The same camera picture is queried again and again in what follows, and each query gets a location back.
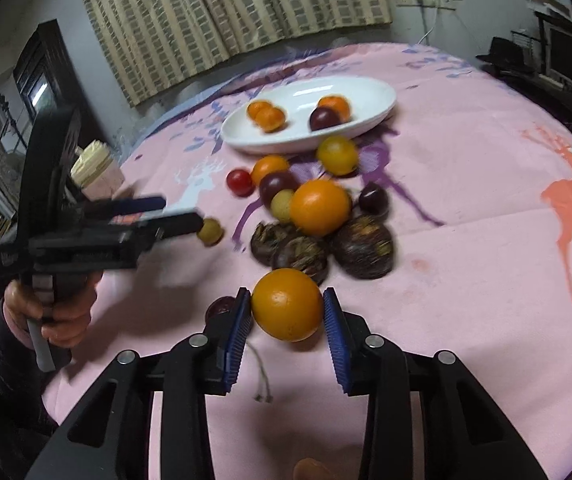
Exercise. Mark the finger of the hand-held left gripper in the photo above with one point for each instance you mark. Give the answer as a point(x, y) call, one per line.
point(136, 205)
point(173, 224)

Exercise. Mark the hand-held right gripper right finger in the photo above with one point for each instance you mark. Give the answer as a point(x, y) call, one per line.
point(337, 347)

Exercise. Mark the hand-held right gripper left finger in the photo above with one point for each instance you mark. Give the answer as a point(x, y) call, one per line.
point(235, 345)

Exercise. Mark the small yellow round fruit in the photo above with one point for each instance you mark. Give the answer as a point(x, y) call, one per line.
point(211, 231)
point(281, 206)

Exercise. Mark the dark purple plum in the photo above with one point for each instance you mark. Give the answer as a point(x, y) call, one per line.
point(323, 120)
point(277, 184)
point(373, 199)
point(220, 307)

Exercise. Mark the large round orange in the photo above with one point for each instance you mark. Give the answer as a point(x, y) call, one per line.
point(287, 305)

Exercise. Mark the red cherry tomato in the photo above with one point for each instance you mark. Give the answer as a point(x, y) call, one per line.
point(240, 182)

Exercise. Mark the dark brown mangosteen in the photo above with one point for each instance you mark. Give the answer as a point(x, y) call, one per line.
point(363, 249)
point(301, 259)
point(266, 240)

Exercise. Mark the small orange mandarin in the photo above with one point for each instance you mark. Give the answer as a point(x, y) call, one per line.
point(256, 108)
point(271, 118)
point(268, 166)
point(336, 104)

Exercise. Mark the large orange mandarin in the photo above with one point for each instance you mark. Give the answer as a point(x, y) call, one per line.
point(320, 207)

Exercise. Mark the yellow-green orange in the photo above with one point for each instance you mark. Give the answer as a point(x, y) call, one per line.
point(337, 155)

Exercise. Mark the white oval plate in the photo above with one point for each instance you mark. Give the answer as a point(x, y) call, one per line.
point(296, 92)

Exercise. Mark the person's left hand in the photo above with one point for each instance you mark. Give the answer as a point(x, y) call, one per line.
point(73, 317)

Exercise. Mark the clear plastic bag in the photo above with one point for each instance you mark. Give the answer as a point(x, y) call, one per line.
point(126, 137)

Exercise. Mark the dark wooden cabinet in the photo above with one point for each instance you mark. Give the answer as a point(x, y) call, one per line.
point(41, 75)

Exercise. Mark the pink printed bed sheet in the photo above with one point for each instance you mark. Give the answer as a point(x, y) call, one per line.
point(465, 210)

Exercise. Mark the beige checked curtain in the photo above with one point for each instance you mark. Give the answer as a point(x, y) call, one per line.
point(226, 10)

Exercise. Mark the dark wooden desk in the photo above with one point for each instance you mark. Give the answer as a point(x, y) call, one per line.
point(565, 105)

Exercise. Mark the black hat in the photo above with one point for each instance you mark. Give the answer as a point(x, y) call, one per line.
point(503, 52)

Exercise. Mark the white wall power strip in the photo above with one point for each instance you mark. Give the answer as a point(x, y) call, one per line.
point(423, 0)

